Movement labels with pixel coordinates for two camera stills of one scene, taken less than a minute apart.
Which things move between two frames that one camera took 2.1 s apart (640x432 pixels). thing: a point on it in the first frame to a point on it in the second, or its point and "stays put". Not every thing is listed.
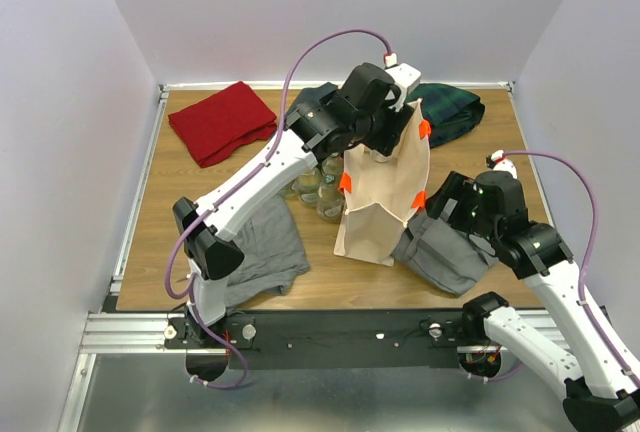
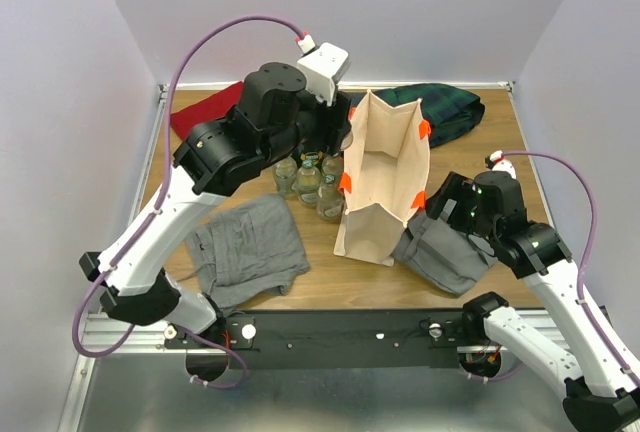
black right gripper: x=460 y=186 stays put
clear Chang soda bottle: x=332 y=167 stays put
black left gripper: x=395 y=124 to x=340 y=127
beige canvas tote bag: x=382 y=194 stays put
